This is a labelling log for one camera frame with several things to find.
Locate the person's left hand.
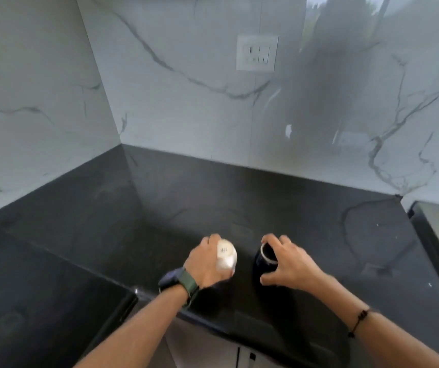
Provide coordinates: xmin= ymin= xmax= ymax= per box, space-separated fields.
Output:
xmin=183 ymin=234 xmax=236 ymax=290

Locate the white cup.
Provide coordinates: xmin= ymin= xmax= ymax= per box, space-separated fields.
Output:
xmin=216 ymin=238 xmax=239 ymax=277

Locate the black string bracelet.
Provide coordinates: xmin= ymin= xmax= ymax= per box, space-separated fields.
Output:
xmin=348 ymin=308 xmax=372 ymax=339

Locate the dark mug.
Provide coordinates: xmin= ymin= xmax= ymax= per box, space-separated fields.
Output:
xmin=252 ymin=242 xmax=280 ymax=288

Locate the white wall outlet plate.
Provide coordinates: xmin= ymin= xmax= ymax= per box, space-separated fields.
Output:
xmin=236 ymin=34 xmax=279 ymax=72

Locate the dark green wristwatch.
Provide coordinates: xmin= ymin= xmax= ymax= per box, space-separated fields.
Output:
xmin=158 ymin=267 xmax=200 ymax=308

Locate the person's right forearm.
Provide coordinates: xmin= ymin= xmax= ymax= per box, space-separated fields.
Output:
xmin=311 ymin=273 xmax=439 ymax=368

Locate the person's right hand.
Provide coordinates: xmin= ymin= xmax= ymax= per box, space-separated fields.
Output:
xmin=260 ymin=233 xmax=327 ymax=292

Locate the black glass cooktop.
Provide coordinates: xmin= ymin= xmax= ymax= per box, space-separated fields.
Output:
xmin=0 ymin=229 xmax=139 ymax=368

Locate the white cabinet front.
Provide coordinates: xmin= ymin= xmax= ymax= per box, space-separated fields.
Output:
xmin=157 ymin=317 xmax=285 ymax=368

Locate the person's left forearm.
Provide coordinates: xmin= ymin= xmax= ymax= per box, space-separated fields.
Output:
xmin=73 ymin=284 xmax=189 ymax=368

